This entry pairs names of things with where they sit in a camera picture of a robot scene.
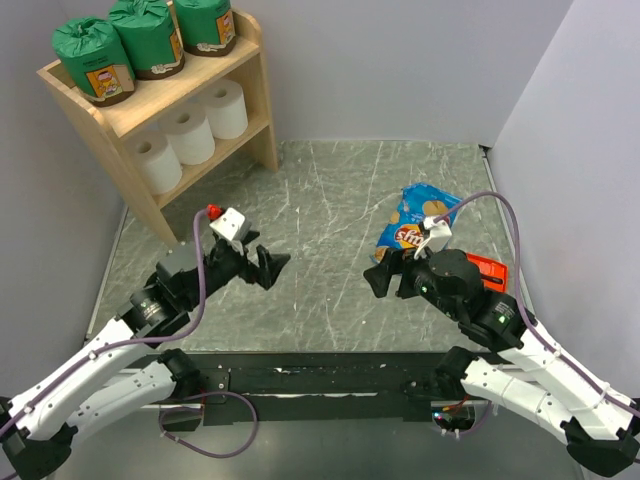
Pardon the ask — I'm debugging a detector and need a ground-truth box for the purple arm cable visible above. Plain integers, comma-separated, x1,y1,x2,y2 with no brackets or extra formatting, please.
0,208,211,441
429,191,640,421

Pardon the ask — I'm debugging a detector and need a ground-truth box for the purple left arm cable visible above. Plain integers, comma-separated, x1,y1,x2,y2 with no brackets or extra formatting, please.
0,208,211,441

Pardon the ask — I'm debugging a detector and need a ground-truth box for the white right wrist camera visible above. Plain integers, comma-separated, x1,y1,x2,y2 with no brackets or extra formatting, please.
414,217,452,260

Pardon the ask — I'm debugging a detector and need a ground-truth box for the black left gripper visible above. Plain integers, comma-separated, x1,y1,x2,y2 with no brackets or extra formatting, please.
183,229,290,308

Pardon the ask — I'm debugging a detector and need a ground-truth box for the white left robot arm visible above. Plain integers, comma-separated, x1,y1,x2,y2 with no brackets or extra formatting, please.
1,231,291,479

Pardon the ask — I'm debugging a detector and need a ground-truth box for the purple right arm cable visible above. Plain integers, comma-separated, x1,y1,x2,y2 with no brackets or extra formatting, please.
429,191,640,421

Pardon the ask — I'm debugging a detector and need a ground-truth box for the orange tool package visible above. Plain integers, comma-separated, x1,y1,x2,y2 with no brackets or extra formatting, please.
466,252,508,293

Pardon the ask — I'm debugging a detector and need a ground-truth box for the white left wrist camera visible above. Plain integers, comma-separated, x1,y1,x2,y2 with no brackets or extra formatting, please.
206,204,251,254

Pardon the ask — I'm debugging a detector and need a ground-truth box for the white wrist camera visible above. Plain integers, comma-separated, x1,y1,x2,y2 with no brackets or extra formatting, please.
206,204,251,254
414,217,452,260

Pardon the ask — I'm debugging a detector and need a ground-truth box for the blue Lays chips bag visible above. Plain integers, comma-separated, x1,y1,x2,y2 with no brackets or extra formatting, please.
371,182,461,263

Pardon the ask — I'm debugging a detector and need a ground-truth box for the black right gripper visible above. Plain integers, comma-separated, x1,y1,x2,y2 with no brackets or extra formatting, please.
362,240,460,319

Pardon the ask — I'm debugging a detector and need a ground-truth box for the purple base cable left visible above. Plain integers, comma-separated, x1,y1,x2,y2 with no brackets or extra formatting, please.
158,389,260,459

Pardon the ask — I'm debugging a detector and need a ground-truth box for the white roll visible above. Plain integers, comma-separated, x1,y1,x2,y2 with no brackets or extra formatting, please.
158,102,215,166
198,78,249,140
125,130,182,195

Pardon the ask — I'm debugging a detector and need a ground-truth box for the wooden two-tier shelf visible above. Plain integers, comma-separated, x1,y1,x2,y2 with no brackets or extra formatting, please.
37,9,279,246

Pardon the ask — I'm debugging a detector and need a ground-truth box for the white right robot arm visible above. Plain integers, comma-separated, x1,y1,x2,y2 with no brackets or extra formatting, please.
363,249,639,478

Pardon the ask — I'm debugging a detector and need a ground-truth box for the green roll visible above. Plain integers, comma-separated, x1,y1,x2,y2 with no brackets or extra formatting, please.
52,16,135,107
108,1,185,80
173,0,236,57

